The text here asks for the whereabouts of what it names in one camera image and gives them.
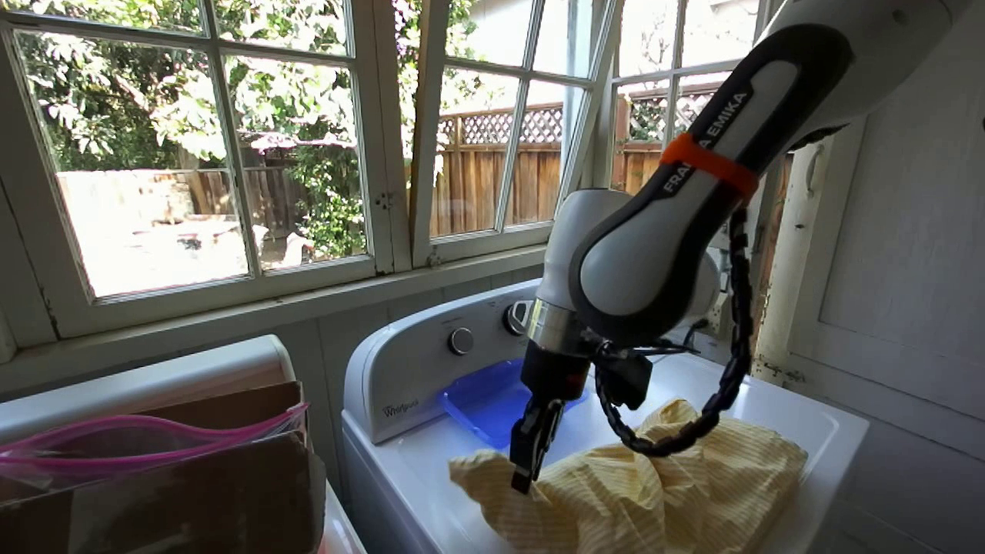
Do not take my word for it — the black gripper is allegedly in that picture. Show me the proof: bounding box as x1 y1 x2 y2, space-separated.
507 340 587 483

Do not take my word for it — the yellow striped towel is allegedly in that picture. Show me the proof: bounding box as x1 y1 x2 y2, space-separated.
448 418 807 554

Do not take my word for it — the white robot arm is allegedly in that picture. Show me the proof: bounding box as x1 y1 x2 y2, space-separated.
510 0 977 488

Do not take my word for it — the blue plastic container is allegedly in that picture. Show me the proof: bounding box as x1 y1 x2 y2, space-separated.
440 357 609 454

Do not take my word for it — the white washing machine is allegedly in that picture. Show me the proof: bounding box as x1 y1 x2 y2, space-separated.
341 279 868 554

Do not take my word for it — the white dryer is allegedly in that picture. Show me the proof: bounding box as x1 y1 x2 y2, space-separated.
0 336 296 443

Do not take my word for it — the cardboard box with pink bag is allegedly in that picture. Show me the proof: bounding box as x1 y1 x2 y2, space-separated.
0 381 325 554

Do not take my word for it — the black braided cable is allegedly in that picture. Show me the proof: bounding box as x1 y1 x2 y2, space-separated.
593 203 757 461

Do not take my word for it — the orange cable strap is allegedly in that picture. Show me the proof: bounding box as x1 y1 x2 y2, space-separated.
654 131 762 200

